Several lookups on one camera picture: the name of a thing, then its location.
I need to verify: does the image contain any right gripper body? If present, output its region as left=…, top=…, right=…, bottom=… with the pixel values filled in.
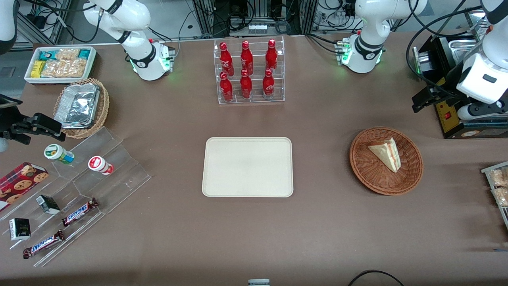
left=0, top=106, right=33, bottom=145

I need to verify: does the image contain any clear bag of crackers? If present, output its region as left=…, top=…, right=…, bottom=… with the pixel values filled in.
left=55, top=48, right=81, bottom=62
left=40, top=59, right=87, bottom=79

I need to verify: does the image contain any metal tray with snacks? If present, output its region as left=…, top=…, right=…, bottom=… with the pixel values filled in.
left=481, top=161, right=508, bottom=230

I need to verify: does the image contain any aluminium foil container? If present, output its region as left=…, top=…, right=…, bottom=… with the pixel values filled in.
left=54, top=83, right=100, bottom=129

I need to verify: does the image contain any small black white box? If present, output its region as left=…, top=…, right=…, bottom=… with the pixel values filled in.
left=36, top=195, right=61, bottom=215
left=9, top=218, right=31, bottom=241

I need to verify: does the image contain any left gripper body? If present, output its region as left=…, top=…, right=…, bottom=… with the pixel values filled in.
left=429, top=64, right=463, bottom=106

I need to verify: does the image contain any snickers chocolate bar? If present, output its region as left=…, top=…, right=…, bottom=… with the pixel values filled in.
left=22, top=230, right=65, bottom=259
left=62, top=198, right=99, bottom=227

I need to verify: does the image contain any red chocolate cookie box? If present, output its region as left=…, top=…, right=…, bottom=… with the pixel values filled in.
left=0, top=162, right=49, bottom=212

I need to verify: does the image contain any beige plastic tray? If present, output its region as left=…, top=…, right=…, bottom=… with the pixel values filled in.
left=202, top=137, right=294, bottom=198

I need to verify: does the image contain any steel warmer pan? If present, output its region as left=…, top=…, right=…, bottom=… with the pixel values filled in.
left=448, top=39, right=484, bottom=61

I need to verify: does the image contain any red label yogurt cup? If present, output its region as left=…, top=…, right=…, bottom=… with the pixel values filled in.
left=88, top=156, right=115, bottom=176

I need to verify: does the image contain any green label yogurt cup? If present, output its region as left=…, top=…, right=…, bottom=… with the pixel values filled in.
left=44, top=144, right=75, bottom=165

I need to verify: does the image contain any triangular sandwich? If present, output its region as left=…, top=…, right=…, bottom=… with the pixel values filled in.
left=368, top=137, right=402, bottom=173

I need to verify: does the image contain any black food warmer machine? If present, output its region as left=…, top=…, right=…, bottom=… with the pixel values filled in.
left=412, top=8, right=508, bottom=139

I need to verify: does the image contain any white rectangular snack bin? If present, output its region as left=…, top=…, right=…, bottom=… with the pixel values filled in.
left=24, top=46, right=97, bottom=85

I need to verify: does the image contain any black cable loop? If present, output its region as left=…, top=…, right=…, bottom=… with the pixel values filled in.
left=348, top=270, right=404, bottom=286

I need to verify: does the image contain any clear acrylic bottle rack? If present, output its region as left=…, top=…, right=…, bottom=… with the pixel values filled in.
left=213, top=35, right=285, bottom=105

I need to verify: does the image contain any brown round wicker basket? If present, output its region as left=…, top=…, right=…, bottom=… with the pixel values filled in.
left=349, top=126, right=424, bottom=196

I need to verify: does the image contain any clear acrylic stepped display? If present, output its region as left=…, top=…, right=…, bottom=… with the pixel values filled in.
left=0, top=127, right=152, bottom=268

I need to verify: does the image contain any red cola bottle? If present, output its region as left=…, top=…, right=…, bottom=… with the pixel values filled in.
left=241, top=41, right=254, bottom=76
left=219, top=42, right=234, bottom=77
left=219, top=72, right=233, bottom=102
left=262, top=68, right=275, bottom=100
left=240, top=70, right=253, bottom=100
left=266, top=39, right=278, bottom=74

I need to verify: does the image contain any light oval wicker basket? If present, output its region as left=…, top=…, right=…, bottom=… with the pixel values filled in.
left=53, top=77, right=110, bottom=139

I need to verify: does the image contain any clear bag of fried snacks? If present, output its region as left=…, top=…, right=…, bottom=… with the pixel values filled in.
left=489, top=167, right=508, bottom=187
left=492, top=186, right=508, bottom=207

